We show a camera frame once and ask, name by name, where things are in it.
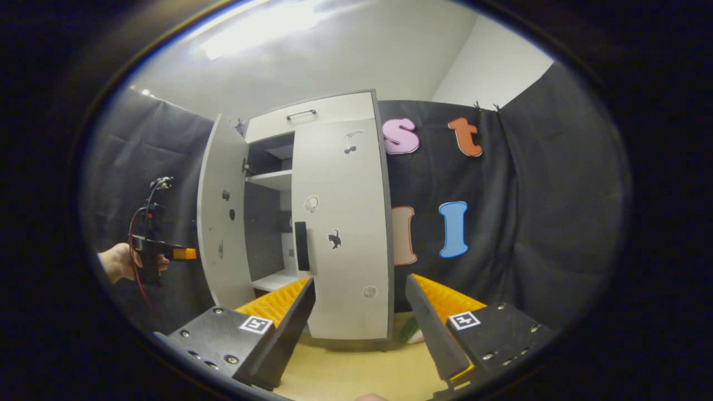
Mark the white cabinet door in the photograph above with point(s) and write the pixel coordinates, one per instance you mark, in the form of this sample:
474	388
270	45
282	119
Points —
223	167
345	195

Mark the black backdrop cloth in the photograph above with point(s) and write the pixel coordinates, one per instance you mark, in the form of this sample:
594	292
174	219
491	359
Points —
546	211

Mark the ceiling light panel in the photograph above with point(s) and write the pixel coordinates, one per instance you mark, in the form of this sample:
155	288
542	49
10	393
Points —
256	28

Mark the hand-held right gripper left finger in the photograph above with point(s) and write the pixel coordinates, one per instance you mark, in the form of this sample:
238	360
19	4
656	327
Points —
289	328

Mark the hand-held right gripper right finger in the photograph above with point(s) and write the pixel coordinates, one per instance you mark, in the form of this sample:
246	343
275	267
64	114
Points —
431	328

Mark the green and white round object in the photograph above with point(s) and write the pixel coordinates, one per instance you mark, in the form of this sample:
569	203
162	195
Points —
411	331

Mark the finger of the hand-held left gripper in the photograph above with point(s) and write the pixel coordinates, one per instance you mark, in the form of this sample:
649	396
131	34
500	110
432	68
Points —
181	253

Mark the white and grey cabinet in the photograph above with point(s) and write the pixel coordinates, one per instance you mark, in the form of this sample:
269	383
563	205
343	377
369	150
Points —
273	181

